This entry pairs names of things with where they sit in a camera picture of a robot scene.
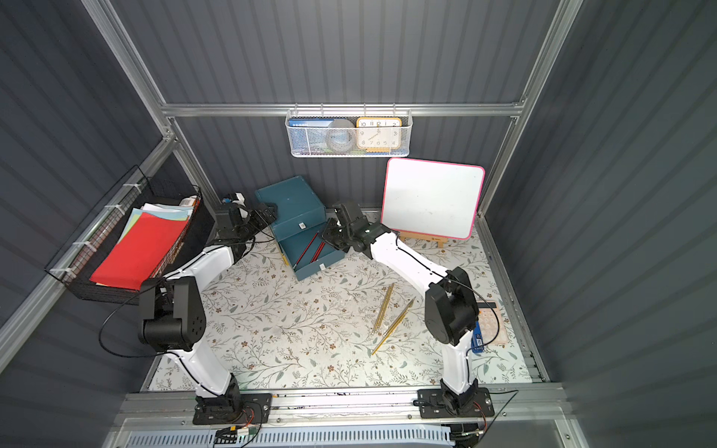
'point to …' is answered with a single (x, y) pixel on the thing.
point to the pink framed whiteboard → (431, 198)
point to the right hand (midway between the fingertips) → (324, 231)
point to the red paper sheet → (140, 252)
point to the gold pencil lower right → (396, 322)
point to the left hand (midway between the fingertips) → (265, 210)
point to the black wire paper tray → (76, 269)
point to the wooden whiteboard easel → (425, 237)
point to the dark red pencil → (311, 242)
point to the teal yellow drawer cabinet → (299, 219)
